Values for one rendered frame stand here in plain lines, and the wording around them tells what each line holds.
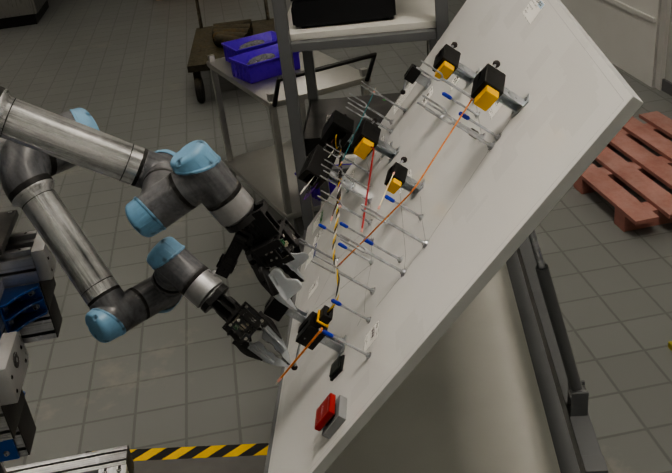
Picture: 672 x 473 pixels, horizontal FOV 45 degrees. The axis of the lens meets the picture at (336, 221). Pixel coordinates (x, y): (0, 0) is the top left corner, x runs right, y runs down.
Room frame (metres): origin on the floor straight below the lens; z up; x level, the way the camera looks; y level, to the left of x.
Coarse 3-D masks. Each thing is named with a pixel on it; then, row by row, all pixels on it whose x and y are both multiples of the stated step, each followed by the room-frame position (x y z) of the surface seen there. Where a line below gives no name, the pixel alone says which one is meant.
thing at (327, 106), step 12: (360, 96) 2.67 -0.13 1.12; (372, 96) 2.65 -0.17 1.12; (384, 96) 2.64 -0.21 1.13; (396, 96) 2.62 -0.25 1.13; (312, 108) 2.61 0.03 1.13; (324, 108) 2.59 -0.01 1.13; (336, 108) 2.58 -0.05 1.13; (360, 108) 2.55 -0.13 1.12; (372, 108) 2.54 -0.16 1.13; (384, 108) 2.52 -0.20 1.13; (312, 120) 2.49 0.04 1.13; (324, 120) 2.48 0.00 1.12; (312, 132) 2.39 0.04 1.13; (312, 144) 2.34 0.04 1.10; (324, 144) 2.34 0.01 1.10; (348, 144) 2.33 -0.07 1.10
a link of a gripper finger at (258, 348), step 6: (258, 342) 1.37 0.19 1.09; (252, 348) 1.36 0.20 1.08; (258, 348) 1.35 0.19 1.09; (264, 348) 1.36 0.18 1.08; (258, 354) 1.35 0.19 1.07; (264, 354) 1.32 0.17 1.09; (270, 354) 1.35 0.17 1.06; (264, 360) 1.35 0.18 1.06; (270, 360) 1.32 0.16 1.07; (276, 360) 1.35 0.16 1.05; (282, 360) 1.35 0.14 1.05; (282, 366) 1.34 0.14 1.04; (288, 366) 1.34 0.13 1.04
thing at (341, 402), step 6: (342, 396) 1.13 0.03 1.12; (336, 402) 1.13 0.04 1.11; (342, 402) 1.12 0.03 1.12; (336, 408) 1.11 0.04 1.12; (342, 408) 1.10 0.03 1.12; (336, 414) 1.09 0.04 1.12; (342, 414) 1.09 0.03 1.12; (336, 420) 1.08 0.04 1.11; (342, 420) 1.08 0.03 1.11; (324, 426) 1.10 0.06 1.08; (330, 426) 1.08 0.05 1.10; (336, 426) 1.08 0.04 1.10; (324, 432) 1.08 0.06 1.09; (330, 432) 1.08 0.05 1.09
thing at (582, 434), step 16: (528, 240) 1.79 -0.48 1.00; (528, 256) 1.72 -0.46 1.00; (528, 272) 1.65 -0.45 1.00; (528, 288) 1.61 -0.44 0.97; (544, 304) 1.51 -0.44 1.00; (544, 320) 1.45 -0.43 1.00; (544, 336) 1.40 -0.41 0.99; (560, 368) 1.28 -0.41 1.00; (560, 384) 1.24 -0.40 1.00; (560, 400) 1.22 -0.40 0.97; (576, 400) 1.15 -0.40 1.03; (576, 416) 1.14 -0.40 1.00; (576, 432) 1.10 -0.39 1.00; (592, 432) 1.10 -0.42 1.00; (576, 448) 1.08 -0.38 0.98; (592, 448) 1.06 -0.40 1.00; (592, 464) 1.02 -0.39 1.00
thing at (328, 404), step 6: (330, 396) 1.12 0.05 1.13; (324, 402) 1.13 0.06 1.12; (330, 402) 1.11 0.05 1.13; (318, 408) 1.13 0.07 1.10; (324, 408) 1.11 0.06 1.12; (330, 408) 1.09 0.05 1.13; (318, 414) 1.11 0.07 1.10; (324, 414) 1.09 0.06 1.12; (330, 414) 1.08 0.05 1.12; (318, 420) 1.10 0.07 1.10; (324, 420) 1.09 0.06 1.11; (330, 420) 1.10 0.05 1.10; (318, 426) 1.09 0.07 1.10
